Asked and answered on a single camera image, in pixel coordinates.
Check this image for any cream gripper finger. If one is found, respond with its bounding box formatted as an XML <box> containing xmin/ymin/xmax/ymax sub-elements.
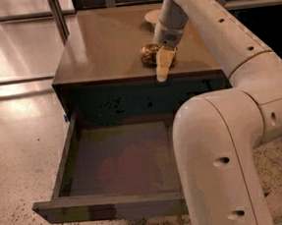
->
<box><xmin>156</xmin><ymin>46</ymin><xmax>176</xmax><ymax>83</ymax></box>

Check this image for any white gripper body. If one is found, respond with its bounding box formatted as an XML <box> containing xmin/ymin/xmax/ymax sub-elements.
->
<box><xmin>152</xmin><ymin>19</ymin><xmax>187</xmax><ymax>47</ymax></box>

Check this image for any orange soda can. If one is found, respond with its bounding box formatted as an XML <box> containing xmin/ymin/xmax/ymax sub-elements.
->
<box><xmin>141</xmin><ymin>43</ymin><xmax>161</xmax><ymax>67</ymax></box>

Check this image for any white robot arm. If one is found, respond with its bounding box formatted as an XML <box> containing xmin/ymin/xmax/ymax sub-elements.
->
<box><xmin>153</xmin><ymin>0</ymin><xmax>282</xmax><ymax>225</ymax></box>

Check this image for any grey drawer cabinet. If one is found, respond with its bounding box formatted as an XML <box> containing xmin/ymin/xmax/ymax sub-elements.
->
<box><xmin>53</xmin><ymin>5</ymin><xmax>226</xmax><ymax>125</ymax></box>

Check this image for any open grey top drawer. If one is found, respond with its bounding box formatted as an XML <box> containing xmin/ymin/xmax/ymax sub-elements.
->
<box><xmin>32</xmin><ymin>113</ymin><xmax>188</xmax><ymax>224</ymax></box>

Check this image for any white ceramic bowl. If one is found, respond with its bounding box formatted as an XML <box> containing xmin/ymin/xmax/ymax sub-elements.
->
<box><xmin>144</xmin><ymin>10</ymin><xmax>161</xmax><ymax>26</ymax></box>

